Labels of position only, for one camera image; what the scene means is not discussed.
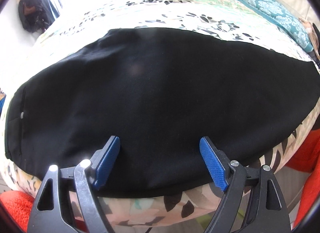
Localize black pants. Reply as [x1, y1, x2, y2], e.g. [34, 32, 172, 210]
[5, 28, 319, 198]

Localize red fuzzy garment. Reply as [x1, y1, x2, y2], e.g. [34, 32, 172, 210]
[1, 129, 319, 232]

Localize blue cloth pile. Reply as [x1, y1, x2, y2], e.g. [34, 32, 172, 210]
[0, 90, 7, 115]

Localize teal patterned pillow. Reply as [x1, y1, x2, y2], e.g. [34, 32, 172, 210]
[237, 0, 313, 53]

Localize black device on bed edge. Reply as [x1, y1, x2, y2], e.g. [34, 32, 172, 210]
[306, 21, 319, 59]

